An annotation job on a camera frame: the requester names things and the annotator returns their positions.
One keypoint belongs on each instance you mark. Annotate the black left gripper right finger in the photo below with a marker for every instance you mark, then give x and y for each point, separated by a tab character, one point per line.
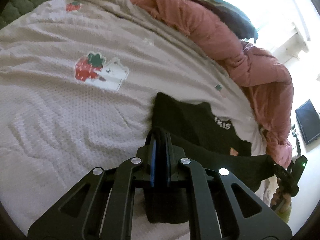
215	194

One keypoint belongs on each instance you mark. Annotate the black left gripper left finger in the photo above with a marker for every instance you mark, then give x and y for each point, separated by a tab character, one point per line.
100	205

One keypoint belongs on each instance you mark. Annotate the black sweater orange cuffs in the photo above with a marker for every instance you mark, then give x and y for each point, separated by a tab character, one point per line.
193	129

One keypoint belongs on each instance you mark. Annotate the right hand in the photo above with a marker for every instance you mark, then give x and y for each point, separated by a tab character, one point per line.
284	200

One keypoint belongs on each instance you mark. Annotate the pink quilted comforter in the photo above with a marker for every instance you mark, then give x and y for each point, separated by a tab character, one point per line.
264	80

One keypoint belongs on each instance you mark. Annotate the beige strawberry print bedsheet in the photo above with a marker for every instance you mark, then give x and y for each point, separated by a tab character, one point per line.
78	80

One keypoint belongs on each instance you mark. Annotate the dark striped colourful cloth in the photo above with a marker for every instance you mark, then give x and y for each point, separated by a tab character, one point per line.
233	17

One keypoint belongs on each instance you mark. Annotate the black wall television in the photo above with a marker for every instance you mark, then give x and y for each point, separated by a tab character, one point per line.
308	122

